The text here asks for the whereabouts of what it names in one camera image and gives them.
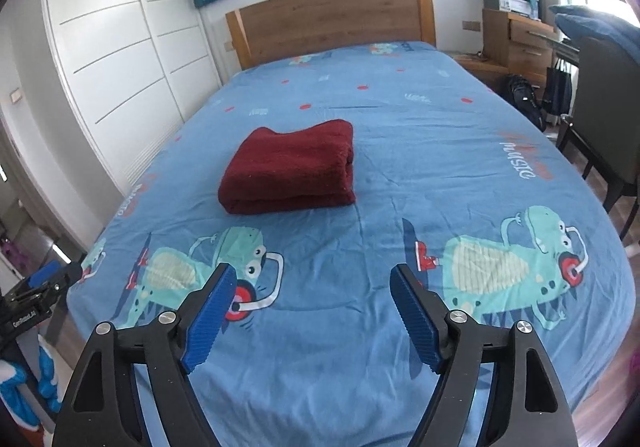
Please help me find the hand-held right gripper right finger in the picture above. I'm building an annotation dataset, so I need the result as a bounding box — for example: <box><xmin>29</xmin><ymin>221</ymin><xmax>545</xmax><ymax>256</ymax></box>
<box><xmin>389</xmin><ymin>263</ymin><xmax>581</xmax><ymax>447</ymax></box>

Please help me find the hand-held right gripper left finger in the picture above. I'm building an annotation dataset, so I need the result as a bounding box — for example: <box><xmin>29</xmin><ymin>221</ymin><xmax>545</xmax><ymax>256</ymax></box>
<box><xmin>52</xmin><ymin>262</ymin><xmax>238</xmax><ymax>447</ymax></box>

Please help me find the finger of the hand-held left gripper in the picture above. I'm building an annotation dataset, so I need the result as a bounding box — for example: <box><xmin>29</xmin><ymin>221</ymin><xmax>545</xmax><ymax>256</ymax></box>
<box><xmin>27</xmin><ymin>258</ymin><xmax>83</xmax><ymax>290</ymax></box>

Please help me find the dark red knitted sweater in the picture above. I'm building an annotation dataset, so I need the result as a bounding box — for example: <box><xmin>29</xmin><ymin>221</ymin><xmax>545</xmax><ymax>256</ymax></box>
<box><xmin>218</xmin><ymin>119</ymin><xmax>358</xmax><ymax>215</ymax></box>

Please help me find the blue white fabric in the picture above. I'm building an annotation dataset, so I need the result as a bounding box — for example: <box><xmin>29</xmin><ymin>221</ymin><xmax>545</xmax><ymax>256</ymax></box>
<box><xmin>0</xmin><ymin>333</ymin><xmax>62</xmax><ymax>430</ymax></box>

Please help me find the blue cartoon print bed sheet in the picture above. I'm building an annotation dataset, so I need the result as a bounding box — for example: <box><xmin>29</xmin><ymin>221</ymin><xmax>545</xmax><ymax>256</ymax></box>
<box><xmin>65</xmin><ymin>41</ymin><xmax>632</xmax><ymax>447</ymax></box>

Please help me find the white wardrobe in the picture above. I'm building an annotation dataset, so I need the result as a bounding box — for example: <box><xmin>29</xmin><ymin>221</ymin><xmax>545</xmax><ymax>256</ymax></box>
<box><xmin>22</xmin><ymin>0</ymin><xmax>223</xmax><ymax>198</ymax></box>

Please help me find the black backpack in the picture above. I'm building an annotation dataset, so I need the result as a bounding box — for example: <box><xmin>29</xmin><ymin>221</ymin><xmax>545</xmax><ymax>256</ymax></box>
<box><xmin>500</xmin><ymin>73</ymin><xmax>548</xmax><ymax>133</ymax></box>

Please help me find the low wooden nightstand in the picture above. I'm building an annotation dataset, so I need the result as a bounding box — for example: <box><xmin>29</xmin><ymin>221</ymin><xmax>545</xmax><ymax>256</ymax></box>
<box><xmin>450</xmin><ymin>52</ymin><xmax>511</xmax><ymax>92</ymax></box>

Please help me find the dark shopping bag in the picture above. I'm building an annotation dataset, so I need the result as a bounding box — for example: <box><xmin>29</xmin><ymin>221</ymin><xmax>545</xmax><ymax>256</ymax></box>
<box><xmin>541</xmin><ymin>60</ymin><xmax>574</xmax><ymax>117</ymax></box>

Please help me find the grey chair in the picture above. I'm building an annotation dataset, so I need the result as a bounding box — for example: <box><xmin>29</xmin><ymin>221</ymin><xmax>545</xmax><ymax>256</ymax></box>
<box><xmin>555</xmin><ymin>34</ymin><xmax>640</xmax><ymax>242</ymax></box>

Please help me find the wooden drawer cabinet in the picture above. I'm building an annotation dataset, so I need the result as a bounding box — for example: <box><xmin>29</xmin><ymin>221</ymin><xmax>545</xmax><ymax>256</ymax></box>
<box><xmin>481</xmin><ymin>8</ymin><xmax>558</xmax><ymax>88</ymax></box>

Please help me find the wooden headboard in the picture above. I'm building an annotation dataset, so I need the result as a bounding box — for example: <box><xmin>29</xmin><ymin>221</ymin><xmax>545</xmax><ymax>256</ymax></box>
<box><xmin>225</xmin><ymin>0</ymin><xmax>438</xmax><ymax>73</ymax></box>

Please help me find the blue pillow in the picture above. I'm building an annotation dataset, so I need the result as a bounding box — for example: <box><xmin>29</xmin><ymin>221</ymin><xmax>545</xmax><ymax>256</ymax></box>
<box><xmin>547</xmin><ymin>2</ymin><xmax>640</xmax><ymax>59</ymax></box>

